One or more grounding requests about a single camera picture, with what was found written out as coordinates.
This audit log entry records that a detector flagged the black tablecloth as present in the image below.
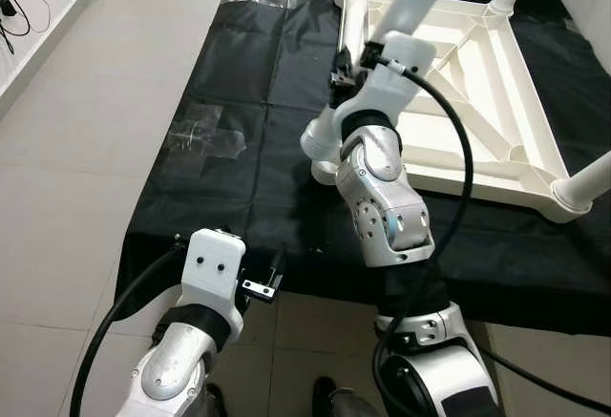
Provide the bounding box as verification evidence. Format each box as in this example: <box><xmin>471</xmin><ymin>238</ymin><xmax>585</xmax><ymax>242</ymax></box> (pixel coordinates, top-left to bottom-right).
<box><xmin>115</xmin><ymin>0</ymin><xmax>611</xmax><ymax>337</ymax></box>

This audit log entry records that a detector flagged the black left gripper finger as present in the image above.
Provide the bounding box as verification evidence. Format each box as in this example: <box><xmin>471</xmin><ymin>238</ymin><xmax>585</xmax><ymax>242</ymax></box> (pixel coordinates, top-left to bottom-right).
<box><xmin>241</xmin><ymin>250</ymin><xmax>287</xmax><ymax>302</ymax></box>

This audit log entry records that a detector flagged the white plastic table top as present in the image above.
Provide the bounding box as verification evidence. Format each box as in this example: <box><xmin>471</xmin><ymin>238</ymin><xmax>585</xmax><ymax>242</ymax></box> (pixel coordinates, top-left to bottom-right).
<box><xmin>304</xmin><ymin>0</ymin><xmax>595</xmax><ymax>222</ymax></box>

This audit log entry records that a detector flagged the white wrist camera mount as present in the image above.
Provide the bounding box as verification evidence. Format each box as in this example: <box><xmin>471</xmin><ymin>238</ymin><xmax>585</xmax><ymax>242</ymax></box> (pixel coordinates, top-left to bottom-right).
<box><xmin>329</xmin><ymin>37</ymin><xmax>438</xmax><ymax>136</ymax></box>
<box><xmin>181</xmin><ymin>229</ymin><xmax>247</xmax><ymax>327</ymax></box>

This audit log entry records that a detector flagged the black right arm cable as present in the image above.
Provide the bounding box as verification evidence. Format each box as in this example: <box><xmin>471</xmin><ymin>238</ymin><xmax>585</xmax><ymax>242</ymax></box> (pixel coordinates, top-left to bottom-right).
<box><xmin>368</xmin><ymin>54</ymin><xmax>611</xmax><ymax>417</ymax></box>

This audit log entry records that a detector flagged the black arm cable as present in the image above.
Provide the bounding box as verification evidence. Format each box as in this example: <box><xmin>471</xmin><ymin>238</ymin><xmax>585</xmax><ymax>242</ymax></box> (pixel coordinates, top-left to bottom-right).
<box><xmin>69</xmin><ymin>245</ymin><xmax>187</xmax><ymax>417</ymax></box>
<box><xmin>368</xmin><ymin>54</ymin><xmax>611</xmax><ymax>417</ymax></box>

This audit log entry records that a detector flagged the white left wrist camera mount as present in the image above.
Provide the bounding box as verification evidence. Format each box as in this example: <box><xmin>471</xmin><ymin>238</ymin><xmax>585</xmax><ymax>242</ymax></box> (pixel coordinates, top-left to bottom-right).
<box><xmin>181</xmin><ymin>229</ymin><xmax>247</xmax><ymax>327</ymax></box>

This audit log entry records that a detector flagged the black wall cable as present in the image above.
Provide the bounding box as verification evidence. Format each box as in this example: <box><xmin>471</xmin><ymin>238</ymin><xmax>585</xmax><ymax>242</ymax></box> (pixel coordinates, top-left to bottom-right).
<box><xmin>0</xmin><ymin>0</ymin><xmax>120</xmax><ymax>55</ymax></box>

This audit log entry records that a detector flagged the black robot foot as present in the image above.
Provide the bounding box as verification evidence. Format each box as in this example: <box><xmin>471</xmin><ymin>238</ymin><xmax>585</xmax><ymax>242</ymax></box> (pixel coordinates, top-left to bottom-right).
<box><xmin>310</xmin><ymin>377</ymin><xmax>340</xmax><ymax>417</ymax></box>

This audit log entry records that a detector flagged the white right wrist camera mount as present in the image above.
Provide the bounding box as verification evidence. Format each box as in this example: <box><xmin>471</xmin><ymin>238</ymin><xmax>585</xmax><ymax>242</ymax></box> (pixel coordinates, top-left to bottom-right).
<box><xmin>329</xmin><ymin>37</ymin><xmax>438</xmax><ymax>136</ymax></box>

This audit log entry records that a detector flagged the crumpled clear tape patch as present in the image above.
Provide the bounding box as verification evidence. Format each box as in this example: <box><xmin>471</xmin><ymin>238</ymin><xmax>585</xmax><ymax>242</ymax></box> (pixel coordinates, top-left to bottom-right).
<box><xmin>167</xmin><ymin>102</ymin><xmax>249</xmax><ymax>160</ymax></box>

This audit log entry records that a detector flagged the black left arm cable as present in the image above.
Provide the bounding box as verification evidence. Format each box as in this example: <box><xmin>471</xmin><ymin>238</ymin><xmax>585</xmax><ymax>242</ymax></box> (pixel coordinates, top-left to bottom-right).
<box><xmin>69</xmin><ymin>245</ymin><xmax>187</xmax><ymax>417</ymax></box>

